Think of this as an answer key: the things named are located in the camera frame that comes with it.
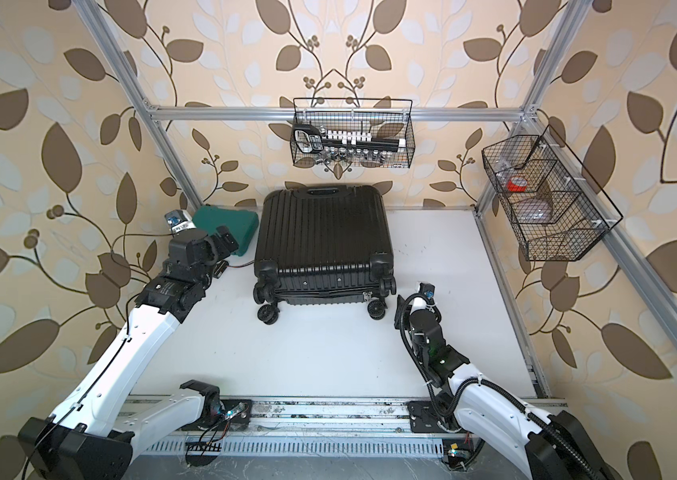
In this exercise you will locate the green plastic tool case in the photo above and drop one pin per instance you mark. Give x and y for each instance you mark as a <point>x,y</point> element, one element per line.
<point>241,223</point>

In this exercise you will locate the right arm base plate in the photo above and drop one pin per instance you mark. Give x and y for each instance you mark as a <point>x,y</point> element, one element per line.
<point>423,420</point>

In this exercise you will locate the black hard-shell suitcase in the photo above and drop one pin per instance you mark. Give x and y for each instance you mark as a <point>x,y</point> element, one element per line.
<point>323,245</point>

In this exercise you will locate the black wire basket back wall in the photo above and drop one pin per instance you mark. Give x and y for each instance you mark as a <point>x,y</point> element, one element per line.
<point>381,117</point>

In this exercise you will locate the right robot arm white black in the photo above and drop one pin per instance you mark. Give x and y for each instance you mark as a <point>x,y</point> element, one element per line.
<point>540,444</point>

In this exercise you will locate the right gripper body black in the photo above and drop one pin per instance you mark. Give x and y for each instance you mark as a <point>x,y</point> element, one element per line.
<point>404,317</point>

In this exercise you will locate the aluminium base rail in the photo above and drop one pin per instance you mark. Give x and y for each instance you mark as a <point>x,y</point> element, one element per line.
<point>319,416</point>

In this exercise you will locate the black wire basket wall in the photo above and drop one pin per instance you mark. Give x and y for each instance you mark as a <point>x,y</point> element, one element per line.
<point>583,213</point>
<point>381,117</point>

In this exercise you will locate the clear plastic bag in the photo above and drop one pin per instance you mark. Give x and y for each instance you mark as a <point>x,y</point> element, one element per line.
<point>533,211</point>

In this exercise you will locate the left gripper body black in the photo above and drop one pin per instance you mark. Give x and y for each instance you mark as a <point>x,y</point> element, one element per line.
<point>218,252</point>

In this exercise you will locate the black wire basket right wall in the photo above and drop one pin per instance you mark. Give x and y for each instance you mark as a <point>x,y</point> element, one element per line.
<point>583,213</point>

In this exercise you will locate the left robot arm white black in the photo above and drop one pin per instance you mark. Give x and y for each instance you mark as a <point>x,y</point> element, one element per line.
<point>83,437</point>

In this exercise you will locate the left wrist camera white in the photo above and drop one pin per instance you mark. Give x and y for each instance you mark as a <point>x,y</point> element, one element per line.
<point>178,221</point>

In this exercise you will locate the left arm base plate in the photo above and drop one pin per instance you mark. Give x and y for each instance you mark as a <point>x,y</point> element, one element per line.
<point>235,413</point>

